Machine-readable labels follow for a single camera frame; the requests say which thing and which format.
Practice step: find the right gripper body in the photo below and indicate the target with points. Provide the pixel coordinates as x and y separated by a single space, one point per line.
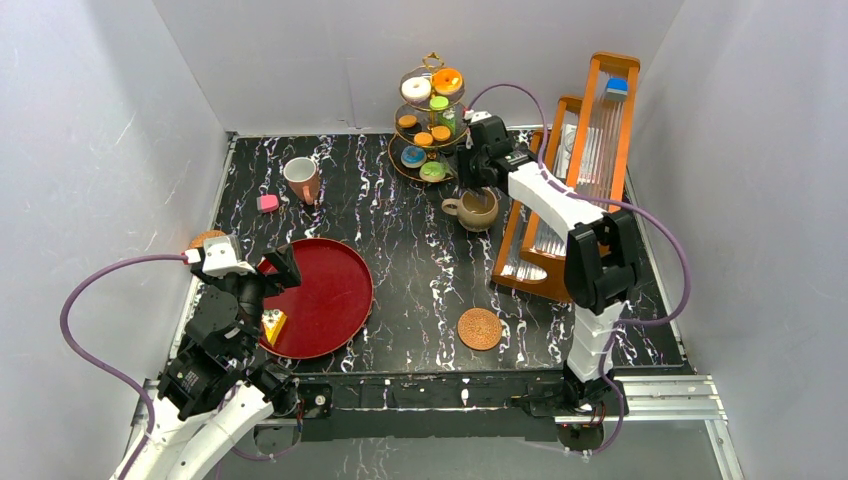
482 160

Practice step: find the blue white donut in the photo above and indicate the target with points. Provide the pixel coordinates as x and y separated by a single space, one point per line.
413 157

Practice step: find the woven coaster front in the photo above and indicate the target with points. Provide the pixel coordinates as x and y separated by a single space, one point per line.
479 329

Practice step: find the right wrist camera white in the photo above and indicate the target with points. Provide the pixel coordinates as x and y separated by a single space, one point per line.
477 128

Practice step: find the green macaron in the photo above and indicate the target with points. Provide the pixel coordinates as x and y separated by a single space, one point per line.
438 103

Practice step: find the orange wooden rack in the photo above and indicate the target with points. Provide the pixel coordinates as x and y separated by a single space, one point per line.
588 147

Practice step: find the pink grey eraser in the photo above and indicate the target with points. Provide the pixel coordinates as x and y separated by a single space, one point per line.
267 203

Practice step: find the three-tier glass cake stand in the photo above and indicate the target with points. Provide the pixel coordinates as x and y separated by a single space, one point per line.
426 120

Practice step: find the orange donut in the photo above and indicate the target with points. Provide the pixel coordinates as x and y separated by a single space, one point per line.
447 81

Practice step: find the beige mug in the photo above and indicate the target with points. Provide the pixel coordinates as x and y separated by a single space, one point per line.
475 211

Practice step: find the yellow biscuit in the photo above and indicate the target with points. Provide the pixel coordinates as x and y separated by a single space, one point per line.
441 133
407 121
423 139

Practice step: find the yellow layered cake slice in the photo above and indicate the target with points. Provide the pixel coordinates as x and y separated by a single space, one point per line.
273 321

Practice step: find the red round tray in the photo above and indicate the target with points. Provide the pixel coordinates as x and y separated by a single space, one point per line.
330 306

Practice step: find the woven coaster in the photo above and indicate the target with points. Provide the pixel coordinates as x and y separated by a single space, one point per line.
199 240
479 329

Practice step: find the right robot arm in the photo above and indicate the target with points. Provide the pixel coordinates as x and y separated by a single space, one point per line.
601 260

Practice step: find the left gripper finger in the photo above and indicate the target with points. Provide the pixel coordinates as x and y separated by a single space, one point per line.
284 255
276 280

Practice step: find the blue eraser block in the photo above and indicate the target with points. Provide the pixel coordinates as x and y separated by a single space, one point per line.
616 90

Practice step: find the green triangular cake slice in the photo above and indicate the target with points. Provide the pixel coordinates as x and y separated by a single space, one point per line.
447 118

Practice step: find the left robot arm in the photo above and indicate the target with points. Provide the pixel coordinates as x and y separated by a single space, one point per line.
213 391

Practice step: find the pink mug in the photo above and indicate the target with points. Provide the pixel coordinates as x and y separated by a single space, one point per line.
303 177

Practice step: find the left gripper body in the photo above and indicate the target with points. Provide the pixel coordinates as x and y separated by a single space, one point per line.
266 279

